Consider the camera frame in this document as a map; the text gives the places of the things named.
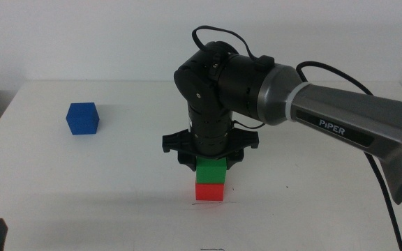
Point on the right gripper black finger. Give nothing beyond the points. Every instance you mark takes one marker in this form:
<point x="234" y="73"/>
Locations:
<point x="234" y="159"/>
<point x="188" y="161"/>

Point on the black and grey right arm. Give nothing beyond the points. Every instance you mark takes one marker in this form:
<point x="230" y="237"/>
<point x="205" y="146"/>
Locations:
<point x="344" y="115"/>

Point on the blue cube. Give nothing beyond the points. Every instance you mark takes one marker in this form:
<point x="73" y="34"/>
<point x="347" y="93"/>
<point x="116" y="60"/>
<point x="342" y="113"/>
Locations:
<point x="82" y="119"/>

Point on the green cube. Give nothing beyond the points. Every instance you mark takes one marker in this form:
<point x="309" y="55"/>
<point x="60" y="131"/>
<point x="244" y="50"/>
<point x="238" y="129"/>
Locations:
<point x="210" y="171"/>

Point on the red cube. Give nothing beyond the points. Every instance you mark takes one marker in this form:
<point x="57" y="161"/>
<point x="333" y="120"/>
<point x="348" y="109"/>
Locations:
<point x="209" y="192"/>

